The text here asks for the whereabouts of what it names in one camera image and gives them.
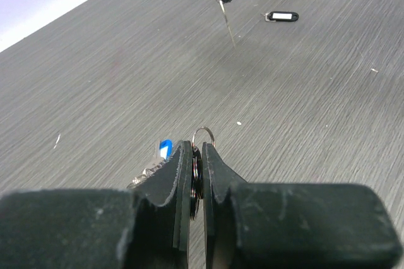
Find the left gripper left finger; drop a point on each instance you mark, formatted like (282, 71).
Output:
(143, 227)

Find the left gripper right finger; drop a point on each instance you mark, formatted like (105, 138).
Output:
(293, 225)

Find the black key fob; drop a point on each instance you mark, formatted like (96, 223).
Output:
(281, 16)

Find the grey keyring holder red handle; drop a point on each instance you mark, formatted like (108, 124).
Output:
(197, 172)

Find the blue key tag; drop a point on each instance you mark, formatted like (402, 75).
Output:
(164, 149)

